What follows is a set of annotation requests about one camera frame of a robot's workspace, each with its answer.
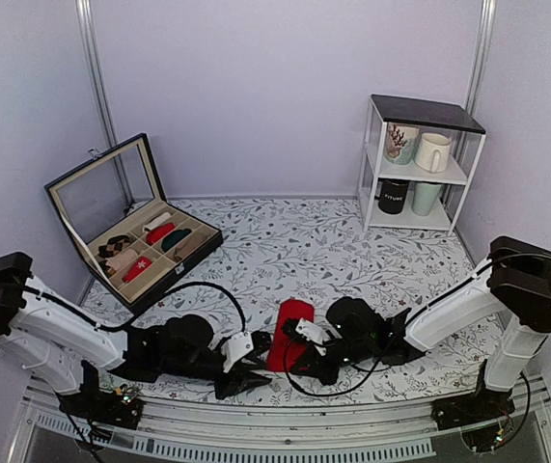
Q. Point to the white rolled sock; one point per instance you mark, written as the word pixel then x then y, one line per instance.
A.
pixel 156 221

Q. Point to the black mug with text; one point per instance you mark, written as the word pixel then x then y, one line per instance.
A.
pixel 392 195

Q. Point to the dark green rolled sock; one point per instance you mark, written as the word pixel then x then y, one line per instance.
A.
pixel 173 238

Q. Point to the right aluminium frame post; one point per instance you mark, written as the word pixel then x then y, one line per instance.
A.
pixel 481 54

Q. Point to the red rolled sock in box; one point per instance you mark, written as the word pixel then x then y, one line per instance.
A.
pixel 159 233

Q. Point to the left aluminium frame post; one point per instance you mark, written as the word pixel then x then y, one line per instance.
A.
pixel 88 37

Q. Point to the aluminium frame post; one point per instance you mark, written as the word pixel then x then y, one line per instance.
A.
pixel 481 54
pixel 88 37

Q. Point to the floral patterned mug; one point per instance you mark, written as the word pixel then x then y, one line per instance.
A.
pixel 401 143

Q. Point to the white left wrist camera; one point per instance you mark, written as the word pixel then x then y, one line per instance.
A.
pixel 235 348

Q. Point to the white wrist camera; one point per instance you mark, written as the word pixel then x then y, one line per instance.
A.
pixel 235 348
pixel 313 334

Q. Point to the white metal shelf rack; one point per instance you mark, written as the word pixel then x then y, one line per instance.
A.
pixel 451 120

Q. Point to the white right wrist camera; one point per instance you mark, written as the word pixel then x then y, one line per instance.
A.
pixel 313 334

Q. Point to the aluminium table edge rail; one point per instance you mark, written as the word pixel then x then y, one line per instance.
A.
pixel 182 431

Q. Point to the mint green cup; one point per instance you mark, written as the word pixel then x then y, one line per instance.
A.
pixel 425 196

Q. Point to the beige rolled sock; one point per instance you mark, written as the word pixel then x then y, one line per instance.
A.
pixel 194 241

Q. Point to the argyle patterned rolled sock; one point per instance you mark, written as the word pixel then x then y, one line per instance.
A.
pixel 114 246

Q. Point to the red snowflake rolled sock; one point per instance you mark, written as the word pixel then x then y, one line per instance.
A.
pixel 136 269

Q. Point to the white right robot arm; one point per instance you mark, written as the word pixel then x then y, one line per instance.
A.
pixel 514 278

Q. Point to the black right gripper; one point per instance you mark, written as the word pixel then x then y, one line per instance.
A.
pixel 327 375

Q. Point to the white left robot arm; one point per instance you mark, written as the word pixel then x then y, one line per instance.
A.
pixel 62 345

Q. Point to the cream ribbed mug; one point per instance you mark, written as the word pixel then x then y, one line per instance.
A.
pixel 433 152

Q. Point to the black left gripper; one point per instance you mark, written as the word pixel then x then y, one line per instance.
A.
pixel 238 382

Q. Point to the black sock organizer box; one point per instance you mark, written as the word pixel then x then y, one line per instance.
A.
pixel 115 193

